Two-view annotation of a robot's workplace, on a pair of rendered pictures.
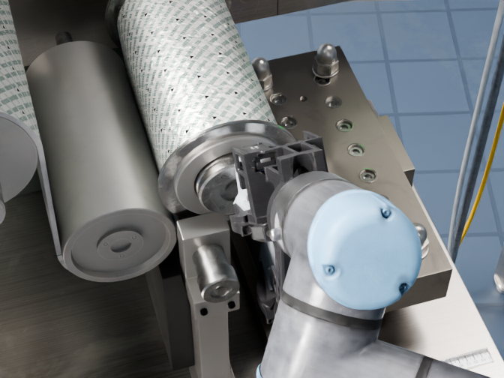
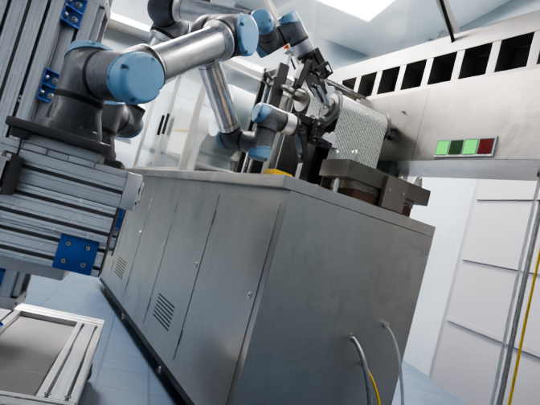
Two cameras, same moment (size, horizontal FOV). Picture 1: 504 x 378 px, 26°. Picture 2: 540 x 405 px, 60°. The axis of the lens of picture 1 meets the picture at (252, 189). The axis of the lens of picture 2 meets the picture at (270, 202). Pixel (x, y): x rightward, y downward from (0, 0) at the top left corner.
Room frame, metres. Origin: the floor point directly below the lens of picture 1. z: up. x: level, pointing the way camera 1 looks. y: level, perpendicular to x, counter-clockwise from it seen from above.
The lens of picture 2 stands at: (0.21, -1.72, 0.72)
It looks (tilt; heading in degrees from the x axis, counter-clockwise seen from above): 3 degrees up; 78
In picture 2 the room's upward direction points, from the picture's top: 15 degrees clockwise
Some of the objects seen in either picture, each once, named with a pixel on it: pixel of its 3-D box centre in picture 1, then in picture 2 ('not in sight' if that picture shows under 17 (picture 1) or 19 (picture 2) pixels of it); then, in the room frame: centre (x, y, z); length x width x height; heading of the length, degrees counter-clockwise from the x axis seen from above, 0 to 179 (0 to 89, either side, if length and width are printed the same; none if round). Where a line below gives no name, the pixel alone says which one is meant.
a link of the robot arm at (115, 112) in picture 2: not in sight; (106, 109); (-0.08, 0.01, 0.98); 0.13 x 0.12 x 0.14; 68
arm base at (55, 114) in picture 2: not in sight; (74, 117); (-0.06, -0.49, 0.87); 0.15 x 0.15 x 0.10
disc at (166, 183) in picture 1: (229, 173); (330, 108); (0.71, 0.02, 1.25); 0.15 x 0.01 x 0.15; 107
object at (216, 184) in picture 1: (233, 182); (327, 107); (0.69, 0.02, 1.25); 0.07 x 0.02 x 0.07; 107
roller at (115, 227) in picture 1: (96, 157); not in sight; (0.79, 0.17, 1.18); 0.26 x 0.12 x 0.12; 17
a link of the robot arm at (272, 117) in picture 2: not in sight; (268, 117); (0.46, -0.11, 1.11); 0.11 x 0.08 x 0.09; 17
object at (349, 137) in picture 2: not in sight; (355, 151); (0.84, 0.00, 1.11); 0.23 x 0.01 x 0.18; 17
